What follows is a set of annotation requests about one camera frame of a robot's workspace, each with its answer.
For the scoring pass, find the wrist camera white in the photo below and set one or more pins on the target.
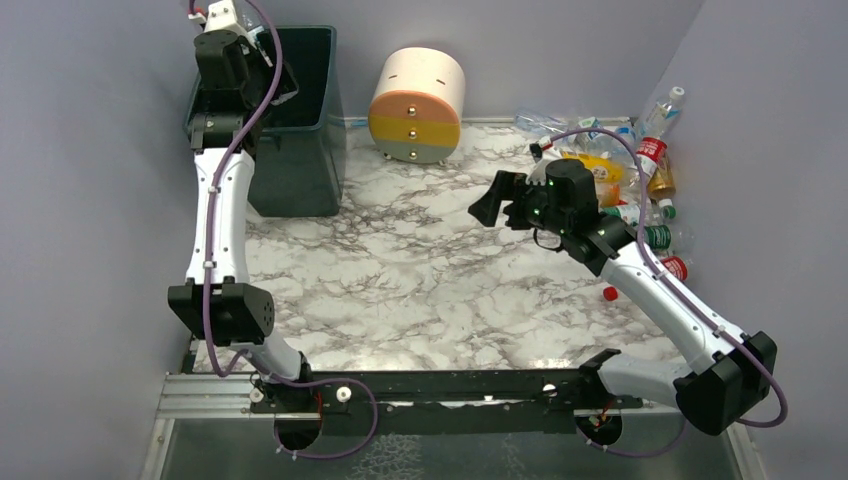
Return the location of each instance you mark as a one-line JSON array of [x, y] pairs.
[[537, 176], [219, 16]]

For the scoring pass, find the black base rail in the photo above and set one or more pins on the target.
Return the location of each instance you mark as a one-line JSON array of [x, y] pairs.
[[452, 422]]

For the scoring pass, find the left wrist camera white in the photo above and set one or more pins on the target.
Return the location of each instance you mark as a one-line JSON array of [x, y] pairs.
[[219, 16]]

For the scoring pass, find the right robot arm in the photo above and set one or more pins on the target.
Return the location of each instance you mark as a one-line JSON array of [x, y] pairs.
[[725, 371]]

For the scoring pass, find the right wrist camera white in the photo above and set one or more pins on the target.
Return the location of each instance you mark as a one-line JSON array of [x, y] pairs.
[[537, 176]]

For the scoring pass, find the amber tea bottle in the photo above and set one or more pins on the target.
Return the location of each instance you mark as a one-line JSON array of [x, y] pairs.
[[662, 186]]

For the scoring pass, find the blue cap clear bottle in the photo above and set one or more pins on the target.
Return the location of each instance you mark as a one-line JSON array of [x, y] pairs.
[[620, 151]]

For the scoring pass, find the clear bottle at back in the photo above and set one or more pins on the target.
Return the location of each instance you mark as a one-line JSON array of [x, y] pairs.
[[542, 125]]

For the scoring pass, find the yellow drink bottle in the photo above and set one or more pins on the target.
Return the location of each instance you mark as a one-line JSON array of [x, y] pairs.
[[603, 170]]

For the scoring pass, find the red label clear bottle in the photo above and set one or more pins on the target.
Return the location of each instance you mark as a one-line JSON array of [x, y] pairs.
[[649, 153]]

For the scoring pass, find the orange drink bottle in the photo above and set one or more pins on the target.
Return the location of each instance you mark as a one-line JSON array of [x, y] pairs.
[[608, 194]]

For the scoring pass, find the green label water bottle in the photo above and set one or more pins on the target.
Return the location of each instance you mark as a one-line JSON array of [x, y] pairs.
[[656, 212]]

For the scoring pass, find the loose red bottle cap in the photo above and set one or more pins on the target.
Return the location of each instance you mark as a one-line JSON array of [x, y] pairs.
[[610, 293]]

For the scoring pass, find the dark green plastic bin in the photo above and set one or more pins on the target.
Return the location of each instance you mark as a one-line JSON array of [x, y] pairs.
[[299, 142]]

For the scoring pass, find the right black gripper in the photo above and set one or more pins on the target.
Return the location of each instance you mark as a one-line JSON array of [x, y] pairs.
[[512, 203]]

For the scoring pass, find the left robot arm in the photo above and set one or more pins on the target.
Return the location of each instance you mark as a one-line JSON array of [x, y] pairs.
[[216, 300]]

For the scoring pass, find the round pastel drawer cabinet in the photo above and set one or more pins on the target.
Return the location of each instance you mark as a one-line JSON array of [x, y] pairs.
[[417, 107]]

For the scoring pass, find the aluminium frame rail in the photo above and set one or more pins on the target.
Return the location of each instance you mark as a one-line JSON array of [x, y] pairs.
[[199, 396]]

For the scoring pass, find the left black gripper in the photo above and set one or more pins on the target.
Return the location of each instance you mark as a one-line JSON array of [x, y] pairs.
[[279, 85]]

